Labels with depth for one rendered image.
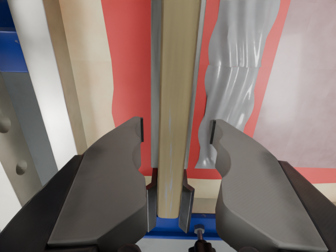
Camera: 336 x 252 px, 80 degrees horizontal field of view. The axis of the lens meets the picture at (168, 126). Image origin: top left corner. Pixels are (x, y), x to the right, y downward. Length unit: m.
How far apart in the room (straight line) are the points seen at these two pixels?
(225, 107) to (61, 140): 0.24
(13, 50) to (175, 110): 0.28
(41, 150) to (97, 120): 1.48
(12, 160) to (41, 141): 1.42
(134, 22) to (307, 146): 0.33
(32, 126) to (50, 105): 1.41
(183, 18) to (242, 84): 0.15
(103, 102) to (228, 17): 0.20
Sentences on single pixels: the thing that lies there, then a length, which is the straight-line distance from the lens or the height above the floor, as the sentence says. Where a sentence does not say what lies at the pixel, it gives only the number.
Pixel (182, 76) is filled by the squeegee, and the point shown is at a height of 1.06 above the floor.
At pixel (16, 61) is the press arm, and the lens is 0.40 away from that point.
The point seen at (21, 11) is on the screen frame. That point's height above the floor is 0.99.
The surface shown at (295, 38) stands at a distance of 0.32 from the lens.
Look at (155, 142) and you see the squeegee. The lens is 0.29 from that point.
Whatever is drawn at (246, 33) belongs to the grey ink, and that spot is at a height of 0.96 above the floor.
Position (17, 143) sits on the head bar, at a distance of 0.34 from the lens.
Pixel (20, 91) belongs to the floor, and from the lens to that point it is 1.62.
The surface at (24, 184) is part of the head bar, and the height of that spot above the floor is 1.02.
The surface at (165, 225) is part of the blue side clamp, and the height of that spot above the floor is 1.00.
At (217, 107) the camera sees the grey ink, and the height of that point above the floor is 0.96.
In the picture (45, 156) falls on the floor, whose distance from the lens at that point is 1.82.
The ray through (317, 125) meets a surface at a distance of 0.39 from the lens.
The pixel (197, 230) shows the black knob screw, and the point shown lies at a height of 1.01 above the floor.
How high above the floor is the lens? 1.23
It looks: 61 degrees down
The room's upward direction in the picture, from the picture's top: 179 degrees counter-clockwise
